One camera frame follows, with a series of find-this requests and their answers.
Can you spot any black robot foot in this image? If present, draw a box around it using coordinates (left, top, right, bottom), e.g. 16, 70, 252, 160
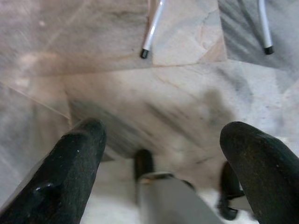
216, 161, 245, 221

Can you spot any white metal chair leg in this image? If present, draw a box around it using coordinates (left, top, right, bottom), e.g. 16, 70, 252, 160
140, 0, 166, 59
256, 0, 274, 56

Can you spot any grey robot leg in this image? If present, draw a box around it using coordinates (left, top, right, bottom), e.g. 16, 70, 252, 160
136, 172, 224, 224

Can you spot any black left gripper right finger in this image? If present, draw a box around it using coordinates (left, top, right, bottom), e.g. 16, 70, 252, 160
220, 121, 299, 224

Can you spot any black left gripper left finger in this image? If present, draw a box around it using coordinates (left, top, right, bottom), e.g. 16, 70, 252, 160
0, 118, 107, 224

